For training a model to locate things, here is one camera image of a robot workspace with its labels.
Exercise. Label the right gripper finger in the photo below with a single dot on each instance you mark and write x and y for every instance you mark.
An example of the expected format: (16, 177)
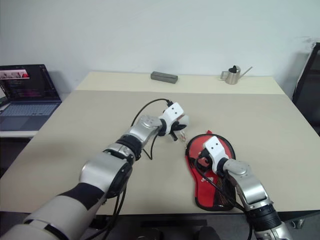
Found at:
(201, 155)
(202, 168)

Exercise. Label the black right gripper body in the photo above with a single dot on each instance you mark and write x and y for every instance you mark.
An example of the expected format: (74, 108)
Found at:
(209, 163)

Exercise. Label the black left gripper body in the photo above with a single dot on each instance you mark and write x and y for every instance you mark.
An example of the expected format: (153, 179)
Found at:
(173, 127)

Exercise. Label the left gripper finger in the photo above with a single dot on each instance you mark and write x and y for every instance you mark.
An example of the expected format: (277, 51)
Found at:
(181, 127)
(174, 137)

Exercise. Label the red black paddle case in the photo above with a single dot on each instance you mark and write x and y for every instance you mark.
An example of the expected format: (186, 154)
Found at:
(200, 186)

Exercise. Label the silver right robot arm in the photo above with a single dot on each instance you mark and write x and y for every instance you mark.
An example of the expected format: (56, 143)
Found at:
(250, 187)

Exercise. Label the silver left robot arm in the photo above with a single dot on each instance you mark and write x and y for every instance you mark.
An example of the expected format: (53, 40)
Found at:
(105, 172)

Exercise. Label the grey rectangular box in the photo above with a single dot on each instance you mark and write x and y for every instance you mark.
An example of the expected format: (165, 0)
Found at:
(163, 77)

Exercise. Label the small metal watering can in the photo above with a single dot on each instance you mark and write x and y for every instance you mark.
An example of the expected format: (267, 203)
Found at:
(233, 76)

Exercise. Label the chair caster wheel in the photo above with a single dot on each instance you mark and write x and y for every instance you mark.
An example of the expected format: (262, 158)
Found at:
(297, 223)

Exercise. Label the black office chair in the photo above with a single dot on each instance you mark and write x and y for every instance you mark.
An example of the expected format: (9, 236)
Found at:
(310, 87)

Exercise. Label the open dark laptop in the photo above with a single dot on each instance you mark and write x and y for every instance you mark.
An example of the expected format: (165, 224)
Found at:
(27, 82)

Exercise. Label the white side desk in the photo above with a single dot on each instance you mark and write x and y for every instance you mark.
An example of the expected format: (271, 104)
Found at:
(15, 133)

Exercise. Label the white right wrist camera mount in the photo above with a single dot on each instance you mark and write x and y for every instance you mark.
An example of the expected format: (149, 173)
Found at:
(215, 150)

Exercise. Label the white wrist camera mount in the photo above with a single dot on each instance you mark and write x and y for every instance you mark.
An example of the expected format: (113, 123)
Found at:
(172, 112)
(215, 150)

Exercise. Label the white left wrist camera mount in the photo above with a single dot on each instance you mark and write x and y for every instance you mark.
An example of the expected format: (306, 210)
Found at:
(172, 112)

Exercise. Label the black table frame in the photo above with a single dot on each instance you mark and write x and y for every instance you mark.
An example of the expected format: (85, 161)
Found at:
(175, 223)

